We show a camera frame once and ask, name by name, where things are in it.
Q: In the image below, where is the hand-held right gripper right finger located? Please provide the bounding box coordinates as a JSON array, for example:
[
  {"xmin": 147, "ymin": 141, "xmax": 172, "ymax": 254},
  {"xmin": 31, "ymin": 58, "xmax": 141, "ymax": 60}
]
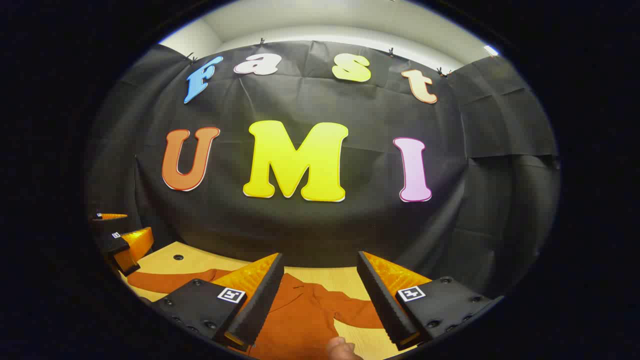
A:
[{"xmin": 356, "ymin": 251, "xmax": 504, "ymax": 351}]

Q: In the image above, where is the orange knit garment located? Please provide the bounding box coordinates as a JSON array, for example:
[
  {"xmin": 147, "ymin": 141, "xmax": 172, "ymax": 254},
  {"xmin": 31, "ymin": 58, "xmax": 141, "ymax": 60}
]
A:
[{"xmin": 127, "ymin": 269, "xmax": 396, "ymax": 360}]

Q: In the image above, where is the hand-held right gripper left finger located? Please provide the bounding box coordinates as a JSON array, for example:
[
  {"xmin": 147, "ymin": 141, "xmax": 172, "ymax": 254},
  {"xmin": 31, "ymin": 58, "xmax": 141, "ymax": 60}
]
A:
[{"xmin": 150, "ymin": 252, "xmax": 285, "ymax": 352}]

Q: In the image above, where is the black backdrop cloth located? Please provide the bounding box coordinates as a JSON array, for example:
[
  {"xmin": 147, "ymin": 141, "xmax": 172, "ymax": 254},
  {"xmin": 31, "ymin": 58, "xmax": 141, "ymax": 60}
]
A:
[{"xmin": 85, "ymin": 40, "xmax": 561, "ymax": 301}]

